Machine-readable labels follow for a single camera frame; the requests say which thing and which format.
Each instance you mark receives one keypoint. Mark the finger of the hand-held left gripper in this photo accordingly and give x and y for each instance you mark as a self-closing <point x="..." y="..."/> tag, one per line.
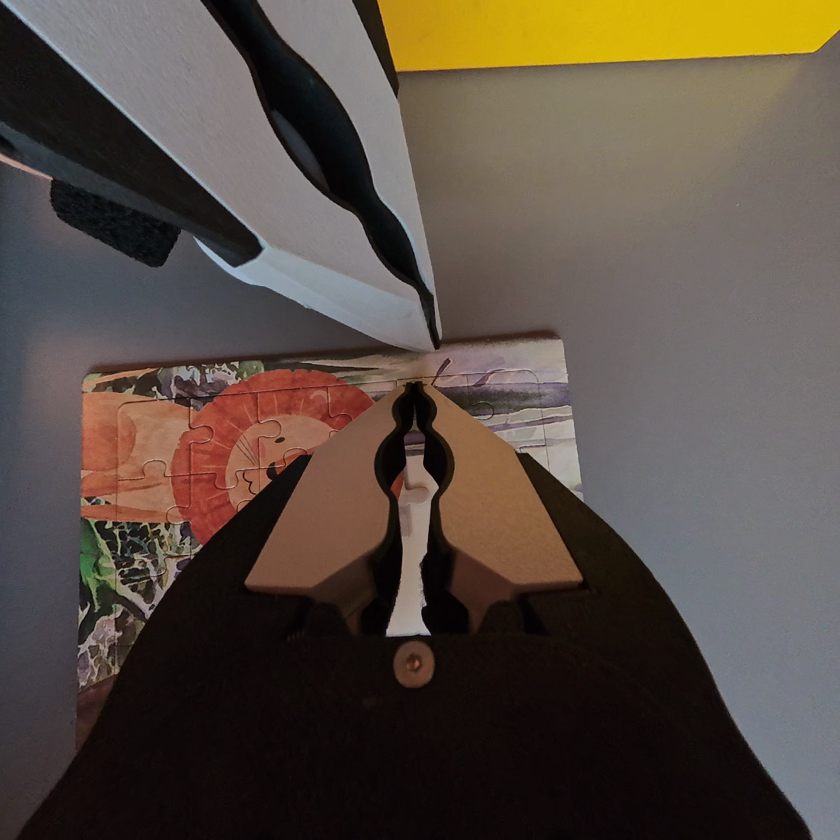
<point x="387" y="144"/>
<point x="197" y="131"/>

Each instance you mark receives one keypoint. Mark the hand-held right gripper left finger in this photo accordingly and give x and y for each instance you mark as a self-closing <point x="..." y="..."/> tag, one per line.
<point x="321" y="525"/>

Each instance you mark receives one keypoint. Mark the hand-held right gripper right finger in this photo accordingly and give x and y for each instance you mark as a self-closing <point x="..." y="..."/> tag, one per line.
<point x="512" y="525"/>

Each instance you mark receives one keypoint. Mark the partly assembled jigsaw puzzle board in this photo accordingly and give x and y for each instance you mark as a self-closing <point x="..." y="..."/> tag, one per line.
<point x="197" y="446"/>

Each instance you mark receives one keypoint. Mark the yellow plastic bin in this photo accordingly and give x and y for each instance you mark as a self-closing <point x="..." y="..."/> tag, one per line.
<point x="590" y="33"/>

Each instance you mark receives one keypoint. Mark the grey desk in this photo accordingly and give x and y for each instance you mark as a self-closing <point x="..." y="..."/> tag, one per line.
<point x="656" y="262"/>

